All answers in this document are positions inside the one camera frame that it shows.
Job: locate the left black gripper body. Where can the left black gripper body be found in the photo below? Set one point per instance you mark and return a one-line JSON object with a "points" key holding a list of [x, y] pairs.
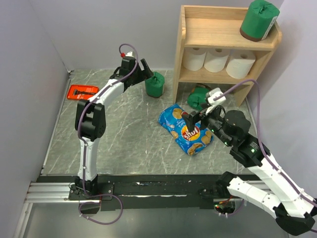
{"points": [[138, 76]]}

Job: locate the green roll back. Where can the green roll back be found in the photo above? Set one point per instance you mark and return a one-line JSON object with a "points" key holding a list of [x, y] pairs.
{"points": [[154, 85]]}

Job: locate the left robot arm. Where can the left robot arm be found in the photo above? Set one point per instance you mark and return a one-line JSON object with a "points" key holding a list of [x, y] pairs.
{"points": [[90, 121]]}

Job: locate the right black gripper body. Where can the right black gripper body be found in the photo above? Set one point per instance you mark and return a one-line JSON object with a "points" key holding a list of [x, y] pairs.
{"points": [[213, 120]]}

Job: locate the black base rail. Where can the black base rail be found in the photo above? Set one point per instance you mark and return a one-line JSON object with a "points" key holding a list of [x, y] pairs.
{"points": [[151, 191]]}

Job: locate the blue Lays chips bag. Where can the blue Lays chips bag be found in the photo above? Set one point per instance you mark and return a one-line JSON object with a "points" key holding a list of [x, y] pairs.
{"points": [[190, 142]]}

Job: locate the green paper towel roll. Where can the green paper towel roll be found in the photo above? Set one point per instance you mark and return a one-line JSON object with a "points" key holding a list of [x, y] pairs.
{"points": [[259, 19]]}

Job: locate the white paper towel roll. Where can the white paper towel roll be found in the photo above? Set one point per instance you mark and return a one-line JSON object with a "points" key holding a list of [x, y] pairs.
{"points": [[216, 59], [240, 63], [193, 58]]}

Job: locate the orange razor package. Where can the orange razor package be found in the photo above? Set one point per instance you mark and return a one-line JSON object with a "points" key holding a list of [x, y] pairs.
{"points": [[78, 92]]}

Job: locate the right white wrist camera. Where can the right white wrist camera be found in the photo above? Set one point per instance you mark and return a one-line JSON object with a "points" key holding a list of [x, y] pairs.
{"points": [[213, 99]]}

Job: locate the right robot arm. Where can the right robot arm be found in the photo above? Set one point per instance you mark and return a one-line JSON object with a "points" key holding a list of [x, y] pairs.
{"points": [[292, 209]]}

